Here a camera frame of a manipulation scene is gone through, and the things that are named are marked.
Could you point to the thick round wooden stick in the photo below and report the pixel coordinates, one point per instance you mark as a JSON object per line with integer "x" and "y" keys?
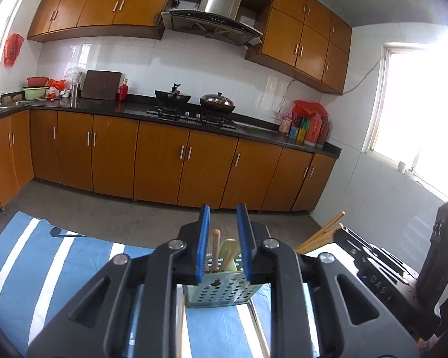
{"x": 215, "y": 250}

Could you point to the wooden lower kitchen cabinets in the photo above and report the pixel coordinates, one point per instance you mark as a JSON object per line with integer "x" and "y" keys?
{"x": 115, "y": 156}

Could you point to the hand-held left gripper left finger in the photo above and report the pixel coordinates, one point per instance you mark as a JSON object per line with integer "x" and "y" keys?
{"x": 203, "y": 246}

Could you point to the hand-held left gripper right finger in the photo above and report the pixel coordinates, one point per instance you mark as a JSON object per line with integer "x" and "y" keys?
{"x": 242, "y": 246}

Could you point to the side kitchen window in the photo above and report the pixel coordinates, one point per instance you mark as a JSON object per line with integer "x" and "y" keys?
{"x": 7, "y": 18}

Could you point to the dark red bottle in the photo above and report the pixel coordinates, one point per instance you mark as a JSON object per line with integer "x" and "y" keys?
{"x": 324, "y": 130}

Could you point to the red basin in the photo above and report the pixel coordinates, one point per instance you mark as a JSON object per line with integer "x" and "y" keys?
{"x": 37, "y": 81}

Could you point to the white cup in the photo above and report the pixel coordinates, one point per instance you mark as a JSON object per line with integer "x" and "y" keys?
{"x": 402, "y": 166}

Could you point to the pink packet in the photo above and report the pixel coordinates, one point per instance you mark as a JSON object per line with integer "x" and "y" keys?
{"x": 285, "y": 125}

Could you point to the wok with lid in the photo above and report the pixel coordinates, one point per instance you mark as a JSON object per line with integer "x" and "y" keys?
{"x": 217, "y": 102}

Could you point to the small red plastic bag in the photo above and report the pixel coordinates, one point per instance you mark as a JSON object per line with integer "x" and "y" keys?
{"x": 56, "y": 83}

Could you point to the steel range hood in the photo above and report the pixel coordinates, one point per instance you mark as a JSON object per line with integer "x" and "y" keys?
{"x": 220, "y": 2}

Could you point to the green perforated utensil holder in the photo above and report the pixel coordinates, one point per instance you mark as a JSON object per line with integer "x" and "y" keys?
{"x": 224, "y": 291}

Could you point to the red bag hanging on wall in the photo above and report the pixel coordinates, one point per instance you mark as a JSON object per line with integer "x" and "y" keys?
{"x": 13, "y": 48}

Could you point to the red bottle with gold cap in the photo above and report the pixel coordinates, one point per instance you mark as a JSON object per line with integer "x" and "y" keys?
{"x": 123, "y": 91}

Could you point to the steel sink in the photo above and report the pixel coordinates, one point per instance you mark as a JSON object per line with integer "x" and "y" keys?
{"x": 0, "y": 110}

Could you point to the colourful seasoning boxes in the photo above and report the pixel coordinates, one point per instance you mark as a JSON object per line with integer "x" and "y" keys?
{"x": 300, "y": 130}

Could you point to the pale green basin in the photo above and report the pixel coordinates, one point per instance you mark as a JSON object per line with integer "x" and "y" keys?
{"x": 34, "y": 93}

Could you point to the wooden upper kitchen cabinets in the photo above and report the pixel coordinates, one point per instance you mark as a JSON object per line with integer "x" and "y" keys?
{"x": 97, "y": 3}

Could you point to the black kitchen countertop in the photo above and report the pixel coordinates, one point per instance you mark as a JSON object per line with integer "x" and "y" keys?
{"x": 134, "y": 107}

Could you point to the gas stove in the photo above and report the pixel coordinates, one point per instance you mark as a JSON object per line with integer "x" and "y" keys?
{"x": 194, "y": 117}

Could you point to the wooden kitchen cabinets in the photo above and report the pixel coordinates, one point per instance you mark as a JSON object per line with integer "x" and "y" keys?
{"x": 115, "y": 156}
{"x": 97, "y": 3}

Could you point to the black wok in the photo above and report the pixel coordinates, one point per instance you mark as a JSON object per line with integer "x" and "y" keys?
{"x": 171, "y": 99}

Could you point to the steel cup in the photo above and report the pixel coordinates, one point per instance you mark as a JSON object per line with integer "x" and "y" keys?
{"x": 74, "y": 90}

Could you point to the wooden chopstick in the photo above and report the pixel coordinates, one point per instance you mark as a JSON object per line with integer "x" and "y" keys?
{"x": 311, "y": 244}
{"x": 259, "y": 328}
{"x": 330, "y": 222}

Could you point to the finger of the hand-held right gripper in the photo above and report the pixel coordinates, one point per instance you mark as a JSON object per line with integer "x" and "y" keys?
{"x": 373, "y": 253}

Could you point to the dark wooden cutting board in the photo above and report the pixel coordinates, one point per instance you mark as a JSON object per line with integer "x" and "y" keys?
{"x": 100, "y": 85}

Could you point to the white plastic bag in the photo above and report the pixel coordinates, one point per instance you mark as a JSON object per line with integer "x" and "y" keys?
{"x": 74, "y": 74}

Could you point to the blue striped tablecloth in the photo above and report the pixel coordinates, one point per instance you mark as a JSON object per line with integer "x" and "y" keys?
{"x": 22, "y": 268}

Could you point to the bright kitchen window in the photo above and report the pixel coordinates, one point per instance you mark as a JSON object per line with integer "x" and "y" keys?
{"x": 422, "y": 119}

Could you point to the large red plastic bag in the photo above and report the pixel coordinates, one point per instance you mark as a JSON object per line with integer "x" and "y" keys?
{"x": 308, "y": 108}

